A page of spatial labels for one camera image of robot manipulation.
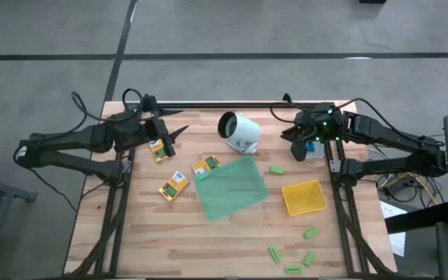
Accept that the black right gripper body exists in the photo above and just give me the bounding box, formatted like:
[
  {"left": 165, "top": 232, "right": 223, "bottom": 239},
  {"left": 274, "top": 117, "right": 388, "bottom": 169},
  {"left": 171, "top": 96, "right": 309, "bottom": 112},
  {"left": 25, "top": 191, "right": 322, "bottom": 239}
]
[{"left": 294, "top": 103, "right": 345, "bottom": 142}]

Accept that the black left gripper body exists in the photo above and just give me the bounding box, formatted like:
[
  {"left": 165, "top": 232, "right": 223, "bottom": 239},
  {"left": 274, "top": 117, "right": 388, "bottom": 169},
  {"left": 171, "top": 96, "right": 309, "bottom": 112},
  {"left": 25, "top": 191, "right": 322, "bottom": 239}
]
[{"left": 141, "top": 116, "right": 170, "bottom": 143}]

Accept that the yellow crayon box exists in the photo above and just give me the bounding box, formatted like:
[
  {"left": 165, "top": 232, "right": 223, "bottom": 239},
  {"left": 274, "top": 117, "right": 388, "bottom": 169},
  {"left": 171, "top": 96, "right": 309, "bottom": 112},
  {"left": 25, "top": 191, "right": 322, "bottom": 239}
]
[
  {"left": 149, "top": 138, "right": 170, "bottom": 163},
  {"left": 191, "top": 154, "right": 222, "bottom": 176},
  {"left": 157, "top": 170, "right": 191, "bottom": 202}
]

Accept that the white security camera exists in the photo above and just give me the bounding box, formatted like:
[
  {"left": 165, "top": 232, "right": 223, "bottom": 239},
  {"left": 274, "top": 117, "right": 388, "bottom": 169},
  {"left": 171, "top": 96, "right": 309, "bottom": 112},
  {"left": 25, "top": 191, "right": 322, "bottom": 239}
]
[{"left": 217, "top": 110, "right": 261, "bottom": 155}]

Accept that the green translucent plastic tray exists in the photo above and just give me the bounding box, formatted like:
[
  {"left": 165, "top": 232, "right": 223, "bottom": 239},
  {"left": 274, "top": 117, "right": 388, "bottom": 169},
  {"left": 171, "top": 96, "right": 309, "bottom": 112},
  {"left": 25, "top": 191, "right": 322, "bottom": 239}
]
[{"left": 193, "top": 155, "right": 270, "bottom": 221}]

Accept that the grey plastic bin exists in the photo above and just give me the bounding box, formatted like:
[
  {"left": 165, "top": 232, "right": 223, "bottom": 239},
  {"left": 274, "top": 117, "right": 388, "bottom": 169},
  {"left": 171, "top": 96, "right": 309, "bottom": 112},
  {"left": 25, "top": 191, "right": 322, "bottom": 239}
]
[{"left": 303, "top": 139, "right": 326, "bottom": 160}]

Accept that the yellow plastic basket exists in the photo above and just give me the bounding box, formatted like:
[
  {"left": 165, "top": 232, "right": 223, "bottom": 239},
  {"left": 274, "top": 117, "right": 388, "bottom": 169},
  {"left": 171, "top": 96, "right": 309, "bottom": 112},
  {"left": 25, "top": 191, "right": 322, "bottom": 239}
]
[{"left": 281, "top": 180, "right": 328, "bottom": 217}]

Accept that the white paper sheet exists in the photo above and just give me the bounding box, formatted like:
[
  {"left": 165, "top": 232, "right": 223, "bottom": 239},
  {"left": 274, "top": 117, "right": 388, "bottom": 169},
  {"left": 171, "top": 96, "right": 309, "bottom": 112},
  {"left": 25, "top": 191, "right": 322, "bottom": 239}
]
[{"left": 379, "top": 200, "right": 408, "bottom": 257}]

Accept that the black beam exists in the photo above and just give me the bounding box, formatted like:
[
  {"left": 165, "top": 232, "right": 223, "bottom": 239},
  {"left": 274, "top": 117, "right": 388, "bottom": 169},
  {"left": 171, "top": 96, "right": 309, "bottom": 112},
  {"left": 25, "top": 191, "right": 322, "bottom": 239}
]
[{"left": 383, "top": 201, "right": 448, "bottom": 235}]

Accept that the dark grey metal stand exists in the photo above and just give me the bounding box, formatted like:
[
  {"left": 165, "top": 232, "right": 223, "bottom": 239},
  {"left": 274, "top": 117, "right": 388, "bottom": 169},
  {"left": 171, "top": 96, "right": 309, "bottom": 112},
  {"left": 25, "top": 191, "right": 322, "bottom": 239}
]
[{"left": 0, "top": 170, "right": 38, "bottom": 280}]

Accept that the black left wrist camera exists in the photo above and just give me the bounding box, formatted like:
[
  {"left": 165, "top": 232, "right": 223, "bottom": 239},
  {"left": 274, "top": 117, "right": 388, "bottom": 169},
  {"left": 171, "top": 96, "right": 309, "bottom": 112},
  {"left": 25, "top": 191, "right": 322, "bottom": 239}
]
[{"left": 141, "top": 94, "right": 159, "bottom": 114}]

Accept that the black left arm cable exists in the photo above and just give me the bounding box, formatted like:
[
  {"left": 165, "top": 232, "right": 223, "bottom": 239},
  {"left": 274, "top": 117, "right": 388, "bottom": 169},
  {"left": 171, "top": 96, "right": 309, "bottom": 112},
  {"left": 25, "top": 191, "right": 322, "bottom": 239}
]
[{"left": 71, "top": 88, "right": 145, "bottom": 122}]

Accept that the black metal table frame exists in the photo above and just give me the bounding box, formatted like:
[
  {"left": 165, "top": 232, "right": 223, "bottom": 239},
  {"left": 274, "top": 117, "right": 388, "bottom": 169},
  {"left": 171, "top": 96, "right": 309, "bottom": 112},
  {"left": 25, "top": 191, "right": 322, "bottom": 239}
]
[{"left": 62, "top": 100, "right": 398, "bottom": 280}]

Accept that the floor cable bundle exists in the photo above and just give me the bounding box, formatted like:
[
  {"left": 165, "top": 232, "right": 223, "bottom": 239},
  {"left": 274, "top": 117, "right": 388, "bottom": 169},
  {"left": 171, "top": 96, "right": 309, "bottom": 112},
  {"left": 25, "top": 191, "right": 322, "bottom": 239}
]
[{"left": 371, "top": 131, "right": 448, "bottom": 205}]

